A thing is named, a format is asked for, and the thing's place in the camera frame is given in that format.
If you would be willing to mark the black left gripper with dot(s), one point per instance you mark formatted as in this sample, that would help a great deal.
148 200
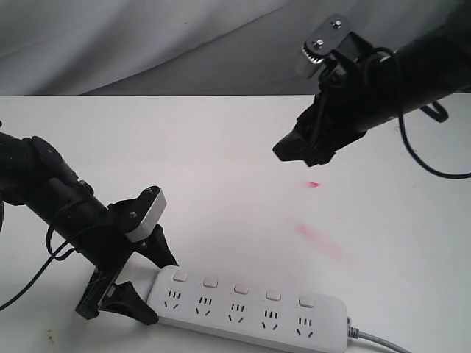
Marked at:
108 248

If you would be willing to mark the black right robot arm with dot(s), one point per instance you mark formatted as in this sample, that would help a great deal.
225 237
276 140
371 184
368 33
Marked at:
418 74

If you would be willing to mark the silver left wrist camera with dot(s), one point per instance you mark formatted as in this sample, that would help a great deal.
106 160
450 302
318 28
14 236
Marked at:
143 213

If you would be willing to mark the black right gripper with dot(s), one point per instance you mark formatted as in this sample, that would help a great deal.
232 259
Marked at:
340 115

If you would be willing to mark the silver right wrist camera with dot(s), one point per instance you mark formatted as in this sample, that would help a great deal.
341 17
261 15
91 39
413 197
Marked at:
320 43

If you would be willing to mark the white backdrop cloth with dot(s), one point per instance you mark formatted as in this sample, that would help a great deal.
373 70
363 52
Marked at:
187 48

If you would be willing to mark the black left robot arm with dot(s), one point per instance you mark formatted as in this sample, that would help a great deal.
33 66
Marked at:
34 174

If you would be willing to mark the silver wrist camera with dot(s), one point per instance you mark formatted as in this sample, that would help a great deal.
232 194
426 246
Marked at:
320 43
143 213

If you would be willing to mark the white five-socket power strip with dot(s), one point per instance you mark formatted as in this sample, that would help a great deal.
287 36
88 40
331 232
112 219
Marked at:
288 319

